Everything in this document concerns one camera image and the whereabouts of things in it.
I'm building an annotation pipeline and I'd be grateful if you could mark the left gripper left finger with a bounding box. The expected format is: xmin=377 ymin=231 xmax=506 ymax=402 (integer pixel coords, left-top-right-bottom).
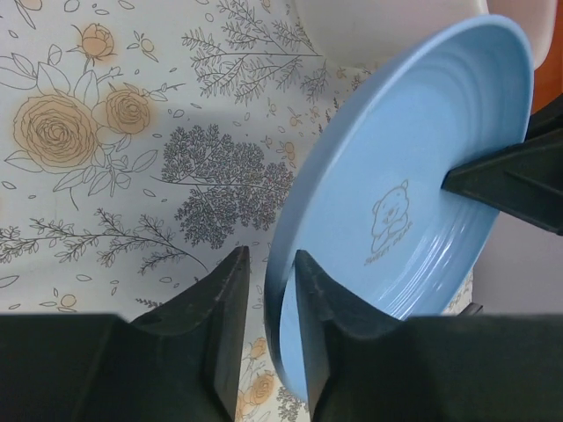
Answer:
xmin=1 ymin=246 xmax=250 ymax=421

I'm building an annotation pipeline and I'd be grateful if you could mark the white plastic bin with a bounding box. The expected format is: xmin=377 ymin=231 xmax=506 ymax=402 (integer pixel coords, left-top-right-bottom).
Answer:
xmin=298 ymin=0 xmax=555 ymax=76

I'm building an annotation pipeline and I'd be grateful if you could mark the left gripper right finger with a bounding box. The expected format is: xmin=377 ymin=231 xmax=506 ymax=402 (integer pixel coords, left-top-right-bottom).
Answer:
xmin=295 ymin=251 xmax=562 ymax=421

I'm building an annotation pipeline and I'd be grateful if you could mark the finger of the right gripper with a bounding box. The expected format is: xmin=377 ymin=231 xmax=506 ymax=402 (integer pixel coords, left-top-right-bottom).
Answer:
xmin=442 ymin=96 xmax=562 ymax=236

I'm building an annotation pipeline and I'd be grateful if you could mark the lavender blue plate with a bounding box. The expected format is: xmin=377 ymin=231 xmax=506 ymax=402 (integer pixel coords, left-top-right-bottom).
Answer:
xmin=264 ymin=15 xmax=533 ymax=400

